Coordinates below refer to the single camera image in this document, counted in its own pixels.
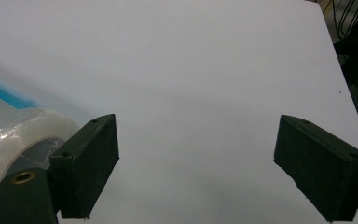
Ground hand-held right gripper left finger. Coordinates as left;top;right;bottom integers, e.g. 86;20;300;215
0;113;120;224

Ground black cables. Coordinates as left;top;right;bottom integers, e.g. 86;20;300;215
331;0;358;41

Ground clear plastic wrap roll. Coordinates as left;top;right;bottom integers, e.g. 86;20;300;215
0;73;80;207

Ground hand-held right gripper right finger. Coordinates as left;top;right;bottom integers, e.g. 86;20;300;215
273;114;358;224

